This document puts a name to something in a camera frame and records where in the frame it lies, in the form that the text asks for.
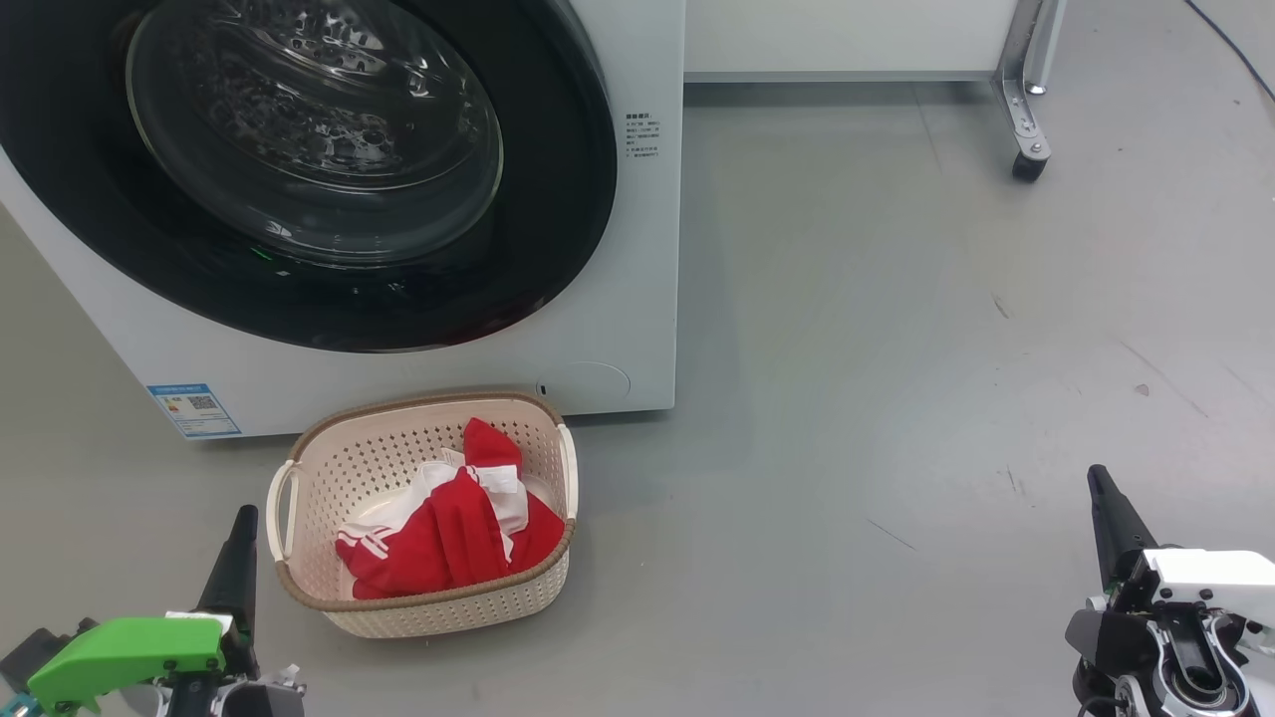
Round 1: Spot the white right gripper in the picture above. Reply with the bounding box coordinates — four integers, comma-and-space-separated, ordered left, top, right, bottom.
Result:
1064, 464, 1275, 717

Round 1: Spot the white washing machine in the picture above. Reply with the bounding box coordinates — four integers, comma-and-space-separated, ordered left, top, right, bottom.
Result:
0, 0, 686, 441

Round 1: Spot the black floor cable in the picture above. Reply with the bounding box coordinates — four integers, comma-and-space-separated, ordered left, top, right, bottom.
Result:
1183, 0, 1275, 101

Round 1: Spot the cream perforated laundry basket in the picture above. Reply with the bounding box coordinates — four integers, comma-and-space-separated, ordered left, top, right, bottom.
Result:
265, 390, 580, 639

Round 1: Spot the blue energy label sticker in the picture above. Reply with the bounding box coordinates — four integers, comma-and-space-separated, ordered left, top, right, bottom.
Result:
146, 381, 243, 440

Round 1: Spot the red and white garment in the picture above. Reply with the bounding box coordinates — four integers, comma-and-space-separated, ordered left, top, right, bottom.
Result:
335, 417, 567, 600

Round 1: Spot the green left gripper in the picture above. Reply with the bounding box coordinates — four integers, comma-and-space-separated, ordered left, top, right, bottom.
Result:
27, 505, 305, 717

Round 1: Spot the round black glass washer door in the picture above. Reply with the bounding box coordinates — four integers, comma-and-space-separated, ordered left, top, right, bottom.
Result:
0, 0, 619, 354

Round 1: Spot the white board on caster frame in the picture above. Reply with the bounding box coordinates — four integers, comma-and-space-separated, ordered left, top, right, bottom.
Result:
683, 0, 1069, 183

